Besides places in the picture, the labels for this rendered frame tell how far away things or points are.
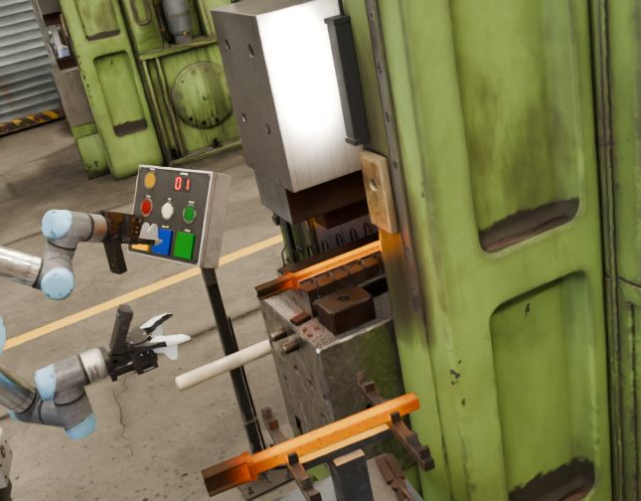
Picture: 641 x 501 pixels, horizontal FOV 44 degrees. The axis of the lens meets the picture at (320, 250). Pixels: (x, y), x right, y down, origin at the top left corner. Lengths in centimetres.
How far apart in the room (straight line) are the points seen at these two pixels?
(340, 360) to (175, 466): 141
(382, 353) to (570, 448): 57
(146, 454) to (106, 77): 402
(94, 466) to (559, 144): 227
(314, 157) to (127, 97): 502
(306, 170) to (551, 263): 58
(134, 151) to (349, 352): 506
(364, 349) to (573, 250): 54
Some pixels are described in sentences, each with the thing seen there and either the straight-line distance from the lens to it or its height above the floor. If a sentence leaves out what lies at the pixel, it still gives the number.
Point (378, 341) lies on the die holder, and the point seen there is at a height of 87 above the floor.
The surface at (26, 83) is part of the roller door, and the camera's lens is 977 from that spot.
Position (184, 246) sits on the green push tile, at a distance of 237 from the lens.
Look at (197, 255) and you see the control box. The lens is 234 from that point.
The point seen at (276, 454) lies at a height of 96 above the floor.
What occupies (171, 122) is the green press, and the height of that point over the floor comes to 36.
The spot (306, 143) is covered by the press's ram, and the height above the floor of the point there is 137.
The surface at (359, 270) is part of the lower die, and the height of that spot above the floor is 99.
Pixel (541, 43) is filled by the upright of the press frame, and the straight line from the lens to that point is 174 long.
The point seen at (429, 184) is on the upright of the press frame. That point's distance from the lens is 156.
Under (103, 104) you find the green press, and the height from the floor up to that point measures 63.
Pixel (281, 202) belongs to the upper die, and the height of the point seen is 122.
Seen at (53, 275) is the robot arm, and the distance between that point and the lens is 198.
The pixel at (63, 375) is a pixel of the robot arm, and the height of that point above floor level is 100.
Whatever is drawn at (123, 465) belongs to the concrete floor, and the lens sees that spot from 331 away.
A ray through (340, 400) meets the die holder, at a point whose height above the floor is 76.
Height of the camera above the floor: 188
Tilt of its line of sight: 24 degrees down
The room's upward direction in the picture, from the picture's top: 12 degrees counter-clockwise
